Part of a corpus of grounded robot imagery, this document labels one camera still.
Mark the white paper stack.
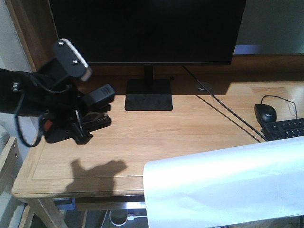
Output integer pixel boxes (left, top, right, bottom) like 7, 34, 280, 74
143, 137, 304, 228

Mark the black computer mouse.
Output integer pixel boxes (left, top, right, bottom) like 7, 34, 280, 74
254, 104, 277, 125

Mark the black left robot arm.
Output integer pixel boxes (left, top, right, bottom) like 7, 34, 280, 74
0, 57, 93, 147

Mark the black stapler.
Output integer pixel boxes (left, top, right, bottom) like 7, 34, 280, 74
44, 84, 115, 144

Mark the white charger cable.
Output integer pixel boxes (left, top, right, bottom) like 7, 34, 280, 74
108, 209, 149, 226

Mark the black monitor cable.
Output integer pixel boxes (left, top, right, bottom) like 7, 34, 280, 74
182, 65, 268, 142

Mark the black keyboard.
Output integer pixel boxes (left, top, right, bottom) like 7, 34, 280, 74
262, 118, 304, 141

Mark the black computer monitor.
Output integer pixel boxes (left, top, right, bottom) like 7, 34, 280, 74
49, 0, 246, 111

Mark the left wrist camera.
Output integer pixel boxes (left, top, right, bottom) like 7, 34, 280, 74
53, 38, 92, 82

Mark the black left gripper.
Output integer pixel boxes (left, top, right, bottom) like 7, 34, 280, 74
23, 58, 81, 145

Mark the wooden desk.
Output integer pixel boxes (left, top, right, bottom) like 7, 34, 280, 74
8, 0, 304, 228

